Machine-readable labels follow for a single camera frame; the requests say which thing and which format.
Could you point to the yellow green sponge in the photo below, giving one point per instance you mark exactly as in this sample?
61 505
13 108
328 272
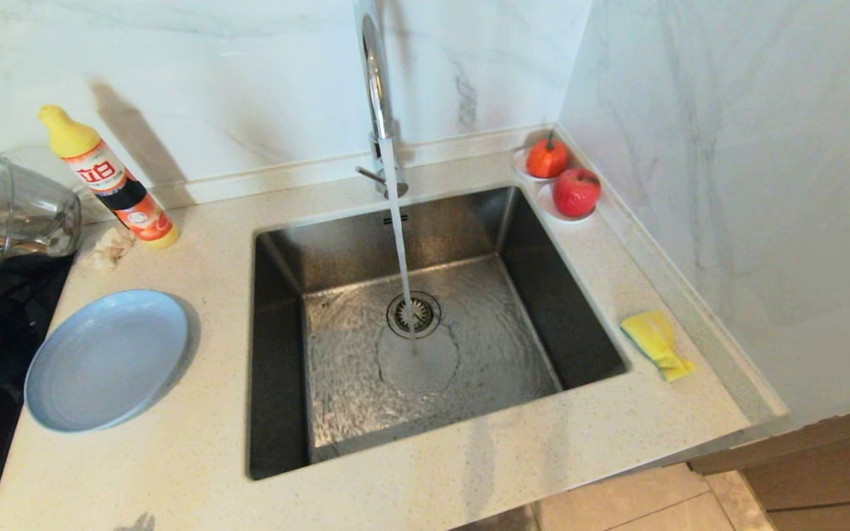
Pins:
654 335

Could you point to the orange dish soap bottle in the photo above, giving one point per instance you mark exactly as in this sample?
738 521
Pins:
108 177

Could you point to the grey plate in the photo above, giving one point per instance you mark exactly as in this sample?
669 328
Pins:
108 361

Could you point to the stainless steel sink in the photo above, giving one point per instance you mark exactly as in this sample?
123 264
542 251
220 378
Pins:
484 398

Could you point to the metal drain strainer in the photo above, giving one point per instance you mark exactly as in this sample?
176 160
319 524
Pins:
425 310

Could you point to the small white dish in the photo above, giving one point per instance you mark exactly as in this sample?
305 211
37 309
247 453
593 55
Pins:
549 210
521 164

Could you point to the orange toy pumpkin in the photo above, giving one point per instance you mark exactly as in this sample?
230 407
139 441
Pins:
547 157

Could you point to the red toy apple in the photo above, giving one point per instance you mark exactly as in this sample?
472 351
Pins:
577 192

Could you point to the chrome faucet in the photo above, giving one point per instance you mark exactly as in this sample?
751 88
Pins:
375 81

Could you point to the clear glass jug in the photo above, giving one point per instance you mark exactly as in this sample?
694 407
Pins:
30 210

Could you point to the wooden cabinet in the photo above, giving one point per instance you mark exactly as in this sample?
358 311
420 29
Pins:
816 472

